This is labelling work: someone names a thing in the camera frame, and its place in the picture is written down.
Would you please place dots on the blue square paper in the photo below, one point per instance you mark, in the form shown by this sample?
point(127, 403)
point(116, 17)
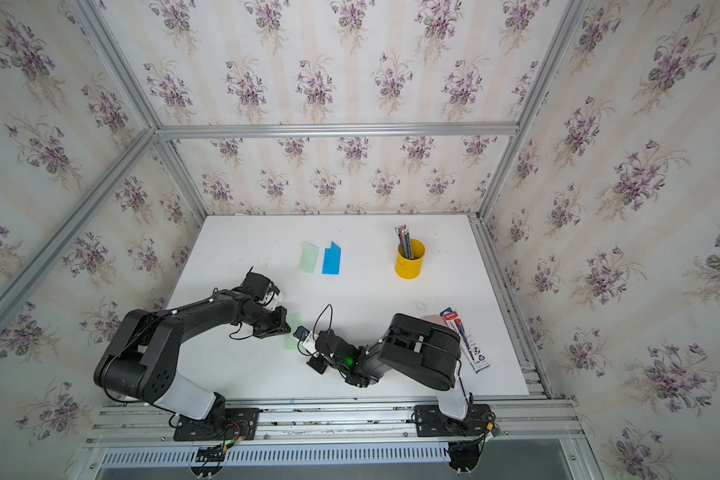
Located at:
point(331, 260)

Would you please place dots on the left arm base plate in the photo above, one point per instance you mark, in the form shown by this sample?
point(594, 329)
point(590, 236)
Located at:
point(233, 423)

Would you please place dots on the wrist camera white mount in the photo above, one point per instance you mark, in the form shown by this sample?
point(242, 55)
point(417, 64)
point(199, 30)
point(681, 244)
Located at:
point(272, 299)
point(305, 345)

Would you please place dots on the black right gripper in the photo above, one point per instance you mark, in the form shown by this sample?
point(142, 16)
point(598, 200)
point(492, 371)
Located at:
point(316, 367)

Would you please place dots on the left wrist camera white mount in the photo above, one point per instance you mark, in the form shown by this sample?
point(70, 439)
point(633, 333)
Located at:
point(272, 299)

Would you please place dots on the green paper sheet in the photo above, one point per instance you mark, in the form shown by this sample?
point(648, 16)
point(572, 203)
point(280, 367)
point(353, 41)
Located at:
point(308, 258)
point(294, 321)

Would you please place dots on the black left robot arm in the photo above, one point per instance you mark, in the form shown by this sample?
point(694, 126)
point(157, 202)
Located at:
point(141, 359)

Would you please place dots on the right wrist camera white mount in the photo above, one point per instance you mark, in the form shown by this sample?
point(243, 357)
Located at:
point(305, 345)

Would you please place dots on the pen package box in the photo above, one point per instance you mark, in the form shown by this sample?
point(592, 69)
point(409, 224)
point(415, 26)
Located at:
point(475, 355)

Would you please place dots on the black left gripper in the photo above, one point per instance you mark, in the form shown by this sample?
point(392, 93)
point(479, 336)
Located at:
point(277, 327)

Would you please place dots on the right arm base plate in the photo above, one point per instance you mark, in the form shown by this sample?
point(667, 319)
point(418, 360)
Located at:
point(429, 421)

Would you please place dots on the yellow metal pencil bucket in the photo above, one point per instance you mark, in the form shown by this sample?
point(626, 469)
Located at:
point(410, 269)

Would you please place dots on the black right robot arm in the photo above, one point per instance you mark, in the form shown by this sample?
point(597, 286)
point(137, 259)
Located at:
point(425, 352)

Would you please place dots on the aluminium rail frame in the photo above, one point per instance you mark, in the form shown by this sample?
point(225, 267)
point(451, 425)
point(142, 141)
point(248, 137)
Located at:
point(510, 437)

